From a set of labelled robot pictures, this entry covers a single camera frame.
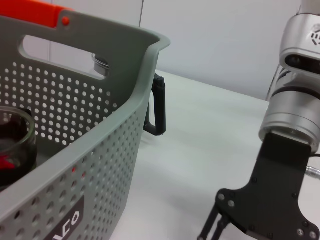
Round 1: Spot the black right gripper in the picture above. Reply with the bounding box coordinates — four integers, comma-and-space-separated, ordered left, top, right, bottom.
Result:
196, 131, 320, 240

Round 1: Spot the glass teacup with black handle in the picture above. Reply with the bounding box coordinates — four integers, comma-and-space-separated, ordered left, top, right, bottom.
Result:
0, 105, 39, 191

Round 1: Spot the grey-green perforated storage bin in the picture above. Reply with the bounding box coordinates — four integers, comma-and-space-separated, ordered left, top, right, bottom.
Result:
0, 14, 172, 240

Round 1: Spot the orange plastic crate rim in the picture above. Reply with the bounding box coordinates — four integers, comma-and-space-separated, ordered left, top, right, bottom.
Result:
0, 0, 76, 29

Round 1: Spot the right gripper cable with plug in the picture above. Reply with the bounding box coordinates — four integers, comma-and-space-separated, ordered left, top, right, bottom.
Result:
304, 164, 320, 181

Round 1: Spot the glass carafe with black handle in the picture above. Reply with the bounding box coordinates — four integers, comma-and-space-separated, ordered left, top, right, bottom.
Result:
90, 53, 168, 138

